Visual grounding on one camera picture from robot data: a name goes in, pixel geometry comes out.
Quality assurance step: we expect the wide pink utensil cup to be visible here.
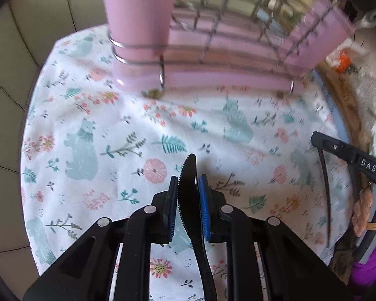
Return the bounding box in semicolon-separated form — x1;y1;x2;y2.
282;0;354;72

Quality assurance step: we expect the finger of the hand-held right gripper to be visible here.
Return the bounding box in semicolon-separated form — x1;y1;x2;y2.
311;131;353;164

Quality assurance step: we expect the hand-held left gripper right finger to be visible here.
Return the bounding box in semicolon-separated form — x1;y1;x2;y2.
198;173;353;301

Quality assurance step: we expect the white and orange plastic bag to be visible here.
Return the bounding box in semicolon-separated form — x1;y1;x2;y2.
327;38;376;99

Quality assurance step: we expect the round pink utensil cup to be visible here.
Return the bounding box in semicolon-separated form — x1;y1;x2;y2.
100;0;180;90

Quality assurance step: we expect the pink rack drip tray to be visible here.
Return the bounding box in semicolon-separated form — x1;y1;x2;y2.
113;28;317;96

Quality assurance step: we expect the metal wire dish rack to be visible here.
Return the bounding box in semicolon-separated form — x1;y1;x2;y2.
108;0;358;96

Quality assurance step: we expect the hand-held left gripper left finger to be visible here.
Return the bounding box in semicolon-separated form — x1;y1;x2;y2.
23;176;179;301

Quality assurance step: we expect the person's right hand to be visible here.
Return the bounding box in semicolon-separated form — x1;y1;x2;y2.
352;188;376;238

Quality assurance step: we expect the floral printed cloth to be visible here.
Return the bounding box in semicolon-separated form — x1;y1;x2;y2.
20;25;348;301

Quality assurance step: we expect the white plastic rack hook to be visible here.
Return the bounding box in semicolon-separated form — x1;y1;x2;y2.
352;9;376;31

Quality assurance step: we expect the black plastic knife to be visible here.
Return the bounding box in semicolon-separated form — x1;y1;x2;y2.
177;154;217;301

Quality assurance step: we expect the thin black chopstick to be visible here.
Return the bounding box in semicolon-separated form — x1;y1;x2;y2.
318;147;332;249

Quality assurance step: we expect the person's right forearm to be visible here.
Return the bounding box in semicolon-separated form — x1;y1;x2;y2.
349;238;376;301

